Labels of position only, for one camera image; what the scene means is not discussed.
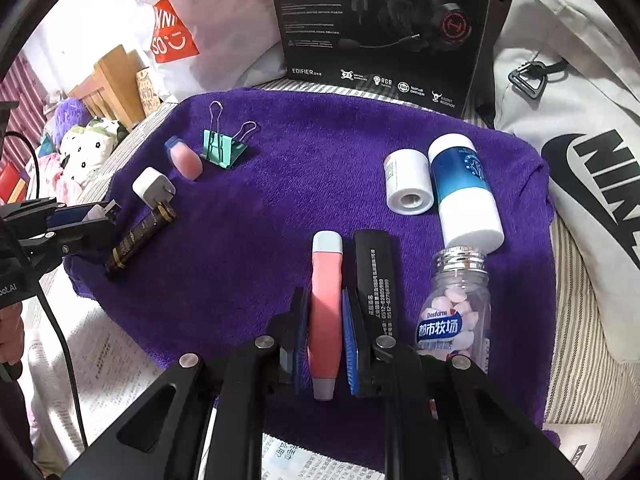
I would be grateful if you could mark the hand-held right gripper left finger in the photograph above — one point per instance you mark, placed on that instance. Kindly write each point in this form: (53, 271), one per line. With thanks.
(301, 350)

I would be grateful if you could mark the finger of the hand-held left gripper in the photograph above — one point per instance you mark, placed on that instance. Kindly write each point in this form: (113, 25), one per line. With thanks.
(70, 240)
(75, 214)

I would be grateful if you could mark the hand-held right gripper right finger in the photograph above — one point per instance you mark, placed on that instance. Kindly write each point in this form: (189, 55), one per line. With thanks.
(355, 355)

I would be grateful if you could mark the pink tube white cap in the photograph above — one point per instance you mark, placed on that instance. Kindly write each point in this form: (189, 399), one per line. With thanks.
(325, 310)

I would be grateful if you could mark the dark brown gold tube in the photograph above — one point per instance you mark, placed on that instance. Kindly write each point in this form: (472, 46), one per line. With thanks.
(140, 237)

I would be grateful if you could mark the black tube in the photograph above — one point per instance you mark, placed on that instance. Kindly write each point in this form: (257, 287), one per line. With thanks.
(377, 280)

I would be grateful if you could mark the white charger plug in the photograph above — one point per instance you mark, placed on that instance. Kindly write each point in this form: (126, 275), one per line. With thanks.
(152, 187)

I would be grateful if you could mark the clear candy bottle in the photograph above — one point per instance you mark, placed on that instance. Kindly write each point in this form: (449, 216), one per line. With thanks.
(452, 320)

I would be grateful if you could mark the small pink bottle blue cap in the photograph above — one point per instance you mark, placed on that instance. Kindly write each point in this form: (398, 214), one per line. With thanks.
(186, 160)

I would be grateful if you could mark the small white jar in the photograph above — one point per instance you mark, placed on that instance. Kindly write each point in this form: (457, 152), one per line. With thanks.
(407, 180)

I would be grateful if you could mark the person's left hand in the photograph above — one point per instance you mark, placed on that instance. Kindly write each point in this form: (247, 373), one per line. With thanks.
(10, 332)

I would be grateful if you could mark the pink printed cloth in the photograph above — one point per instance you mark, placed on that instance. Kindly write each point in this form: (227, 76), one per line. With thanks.
(47, 170)

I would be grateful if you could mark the white spotted plush toy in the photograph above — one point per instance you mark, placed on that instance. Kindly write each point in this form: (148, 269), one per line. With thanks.
(90, 150)

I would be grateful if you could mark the purple fluffy toy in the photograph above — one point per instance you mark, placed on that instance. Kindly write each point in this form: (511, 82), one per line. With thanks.
(67, 117)

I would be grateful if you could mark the newspaper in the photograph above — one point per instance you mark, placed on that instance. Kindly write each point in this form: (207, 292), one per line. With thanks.
(100, 360)

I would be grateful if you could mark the wooden headboard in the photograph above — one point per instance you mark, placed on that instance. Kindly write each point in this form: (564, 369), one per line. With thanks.
(112, 80)

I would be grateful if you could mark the kraft doodle card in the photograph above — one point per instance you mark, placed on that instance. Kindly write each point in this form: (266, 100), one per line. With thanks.
(148, 92)

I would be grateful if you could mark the purple towel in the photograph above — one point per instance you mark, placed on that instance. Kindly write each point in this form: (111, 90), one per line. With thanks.
(280, 200)

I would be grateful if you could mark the green binder clip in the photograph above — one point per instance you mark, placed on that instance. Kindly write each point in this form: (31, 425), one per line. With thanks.
(222, 152)

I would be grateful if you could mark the blue and white bottle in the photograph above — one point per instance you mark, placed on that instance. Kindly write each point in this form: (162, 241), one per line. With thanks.
(465, 185)

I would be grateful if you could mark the white shopping bag red logo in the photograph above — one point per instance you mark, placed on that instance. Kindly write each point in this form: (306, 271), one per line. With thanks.
(215, 10)

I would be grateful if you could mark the black headset box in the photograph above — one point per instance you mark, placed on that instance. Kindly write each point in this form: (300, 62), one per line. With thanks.
(375, 20)

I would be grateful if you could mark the grey sling bag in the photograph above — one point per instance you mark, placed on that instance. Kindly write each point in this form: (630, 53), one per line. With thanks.
(575, 85)

